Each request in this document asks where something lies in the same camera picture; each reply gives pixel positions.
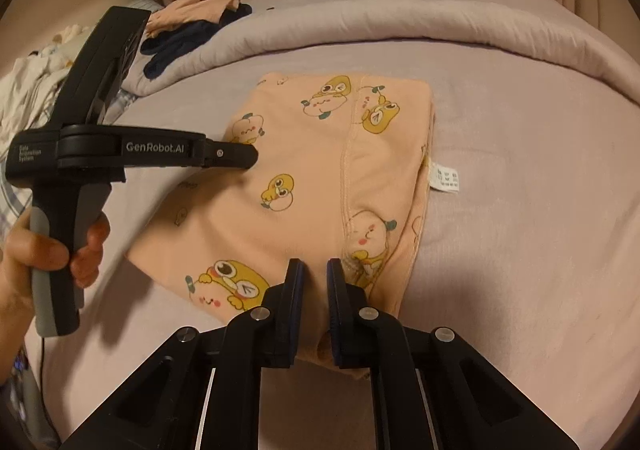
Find peach cartoon print shirt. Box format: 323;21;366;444
125;72;463;371

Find person's left forearm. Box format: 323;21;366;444
0;315;33;388

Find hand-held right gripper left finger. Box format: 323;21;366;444
60;258;307;450

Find person's left hand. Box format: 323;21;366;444
0;212;112;331

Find grey duvet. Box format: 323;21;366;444
120;0;640;105

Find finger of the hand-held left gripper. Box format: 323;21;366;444
202;140;259;171

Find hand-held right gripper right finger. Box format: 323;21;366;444
326;258;581;450

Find striped pillow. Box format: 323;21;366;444
122;0;166;15

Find white crumpled cloth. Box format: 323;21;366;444
0;24;93;141

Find plaid blanket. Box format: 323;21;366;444
0;90;141;231

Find navy garment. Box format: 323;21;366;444
140;4;253;80

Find plain peach garment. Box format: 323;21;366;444
145;0;241;38

